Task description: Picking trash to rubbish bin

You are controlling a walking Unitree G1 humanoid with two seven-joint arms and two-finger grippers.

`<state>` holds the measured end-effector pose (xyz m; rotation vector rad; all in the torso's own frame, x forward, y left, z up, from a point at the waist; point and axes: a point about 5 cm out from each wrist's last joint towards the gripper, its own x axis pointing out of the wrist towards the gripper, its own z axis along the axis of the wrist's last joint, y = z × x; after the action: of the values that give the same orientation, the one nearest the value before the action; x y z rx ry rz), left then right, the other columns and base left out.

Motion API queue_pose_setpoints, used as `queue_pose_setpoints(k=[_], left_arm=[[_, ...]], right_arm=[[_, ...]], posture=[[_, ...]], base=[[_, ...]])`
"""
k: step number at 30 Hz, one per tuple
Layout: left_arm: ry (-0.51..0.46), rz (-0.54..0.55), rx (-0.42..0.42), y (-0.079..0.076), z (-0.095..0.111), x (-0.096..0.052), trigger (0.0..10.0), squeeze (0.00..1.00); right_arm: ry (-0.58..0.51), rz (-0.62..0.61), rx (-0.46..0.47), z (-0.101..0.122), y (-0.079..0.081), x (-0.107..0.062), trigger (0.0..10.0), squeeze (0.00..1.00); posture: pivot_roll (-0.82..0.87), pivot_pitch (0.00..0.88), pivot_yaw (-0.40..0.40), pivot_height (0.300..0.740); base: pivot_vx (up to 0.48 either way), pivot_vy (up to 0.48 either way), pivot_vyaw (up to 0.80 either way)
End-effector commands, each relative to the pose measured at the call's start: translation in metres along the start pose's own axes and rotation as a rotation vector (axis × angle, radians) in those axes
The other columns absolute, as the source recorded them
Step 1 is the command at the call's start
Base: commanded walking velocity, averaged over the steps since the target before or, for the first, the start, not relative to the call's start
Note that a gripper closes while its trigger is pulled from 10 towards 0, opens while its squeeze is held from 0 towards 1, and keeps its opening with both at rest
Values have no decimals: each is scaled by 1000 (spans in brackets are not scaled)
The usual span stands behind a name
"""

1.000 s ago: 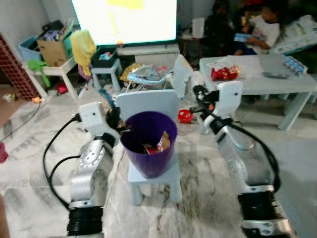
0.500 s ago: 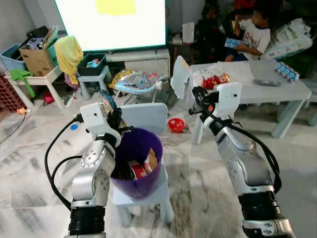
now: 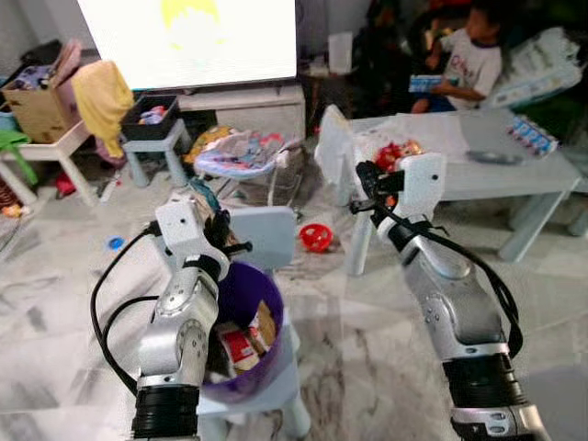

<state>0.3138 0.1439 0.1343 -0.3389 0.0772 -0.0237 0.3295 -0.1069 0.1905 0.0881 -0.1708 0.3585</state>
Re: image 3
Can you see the teal wrapper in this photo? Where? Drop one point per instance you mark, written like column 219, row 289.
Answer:
column 204, row 195

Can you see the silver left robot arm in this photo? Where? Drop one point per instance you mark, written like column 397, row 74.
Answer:
column 175, row 331

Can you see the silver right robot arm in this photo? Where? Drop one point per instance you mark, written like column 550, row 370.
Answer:
column 455, row 303

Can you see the purple rubbish bin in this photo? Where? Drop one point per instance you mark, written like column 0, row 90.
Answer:
column 262, row 294

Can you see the red snack packet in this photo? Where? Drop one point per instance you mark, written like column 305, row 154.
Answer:
column 400, row 153

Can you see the white plastic bag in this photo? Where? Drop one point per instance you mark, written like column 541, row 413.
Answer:
column 335, row 142

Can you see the pale grey child chair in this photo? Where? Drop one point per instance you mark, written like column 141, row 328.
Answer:
column 266, row 234

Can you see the red ball toy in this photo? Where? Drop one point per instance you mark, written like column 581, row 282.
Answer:
column 315, row 238

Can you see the patterned baby bouncer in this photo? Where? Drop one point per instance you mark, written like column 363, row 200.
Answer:
column 241, row 152

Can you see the grey low table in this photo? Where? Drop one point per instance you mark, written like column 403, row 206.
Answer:
column 478, row 179

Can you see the brown paper packet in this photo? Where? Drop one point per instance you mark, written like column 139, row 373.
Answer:
column 265, row 326

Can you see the small grey stool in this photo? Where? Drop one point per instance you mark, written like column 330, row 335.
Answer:
column 170, row 142

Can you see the red white packet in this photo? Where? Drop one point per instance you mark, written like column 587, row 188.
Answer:
column 241, row 347

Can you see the blue bottle cap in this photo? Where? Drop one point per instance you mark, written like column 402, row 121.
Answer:
column 116, row 243

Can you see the grey flat plate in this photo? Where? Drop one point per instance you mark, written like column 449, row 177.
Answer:
column 494, row 157

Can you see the white television console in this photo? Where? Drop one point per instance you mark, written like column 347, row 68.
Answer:
column 248, row 108

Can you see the white cup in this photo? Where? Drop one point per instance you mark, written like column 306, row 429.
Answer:
column 340, row 53

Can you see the black storage basket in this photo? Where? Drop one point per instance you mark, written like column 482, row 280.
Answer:
column 138, row 124

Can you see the child in white shirt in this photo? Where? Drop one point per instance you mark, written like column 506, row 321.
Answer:
column 473, row 64

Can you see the pack of small drink bottles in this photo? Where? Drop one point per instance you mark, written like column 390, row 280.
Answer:
column 533, row 134

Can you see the white side table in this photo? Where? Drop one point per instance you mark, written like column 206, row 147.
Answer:
column 64, row 147

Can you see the bright television screen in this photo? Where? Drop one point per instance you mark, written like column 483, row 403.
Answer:
column 184, row 50

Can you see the large white plastic pack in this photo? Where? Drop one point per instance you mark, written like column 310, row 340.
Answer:
column 542, row 64

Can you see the brown cardboard box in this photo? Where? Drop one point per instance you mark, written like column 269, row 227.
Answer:
column 41, row 110

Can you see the green plastic stool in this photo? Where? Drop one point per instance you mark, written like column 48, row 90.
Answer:
column 14, row 142

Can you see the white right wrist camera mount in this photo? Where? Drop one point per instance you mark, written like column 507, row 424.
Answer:
column 423, row 182

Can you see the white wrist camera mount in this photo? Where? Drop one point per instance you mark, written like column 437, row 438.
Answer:
column 182, row 228
column 423, row 182

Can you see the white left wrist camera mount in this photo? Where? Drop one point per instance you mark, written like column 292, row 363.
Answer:
column 182, row 228

